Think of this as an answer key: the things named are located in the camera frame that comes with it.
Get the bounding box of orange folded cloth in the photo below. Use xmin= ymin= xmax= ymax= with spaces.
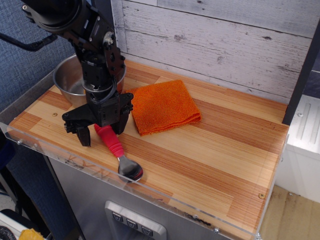
xmin=128 ymin=80 xmax=202 ymax=136

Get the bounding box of silver button control panel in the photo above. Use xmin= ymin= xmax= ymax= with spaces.
xmin=104 ymin=200 xmax=167 ymax=240

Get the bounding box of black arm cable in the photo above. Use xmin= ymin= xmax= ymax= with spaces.
xmin=0 ymin=32 xmax=59 ymax=53

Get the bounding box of white side cabinet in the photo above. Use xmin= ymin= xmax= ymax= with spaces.
xmin=275 ymin=95 xmax=320 ymax=203

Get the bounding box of clear acrylic table guard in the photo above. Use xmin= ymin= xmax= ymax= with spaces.
xmin=4 ymin=58 xmax=288 ymax=240

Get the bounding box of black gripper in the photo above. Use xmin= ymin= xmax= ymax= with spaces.
xmin=62 ymin=92 xmax=134 ymax=147

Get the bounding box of dark right frame post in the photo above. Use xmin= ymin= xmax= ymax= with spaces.
xmin=282 ymin=21 xmax=320 ymax=126

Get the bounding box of red handled metal spoon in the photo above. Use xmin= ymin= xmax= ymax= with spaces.
xmin=94 ymin=124 xmax=144 ymax=181

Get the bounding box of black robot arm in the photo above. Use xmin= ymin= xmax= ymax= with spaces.
xmin=24 ymin=0 xmax=134 ymax=147

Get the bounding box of yellow black object bottom left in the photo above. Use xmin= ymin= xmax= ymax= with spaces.
xmin=0 ymin=225 xmax=45 ymax=240

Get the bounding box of stainless steel bowl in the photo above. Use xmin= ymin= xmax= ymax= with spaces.
xmin=53 ymin=53 xmax=126 ymax=108

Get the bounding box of steel toy appliance front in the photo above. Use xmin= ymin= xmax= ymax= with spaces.
xmin=47 ymin=157 xmax=225 ymax=240

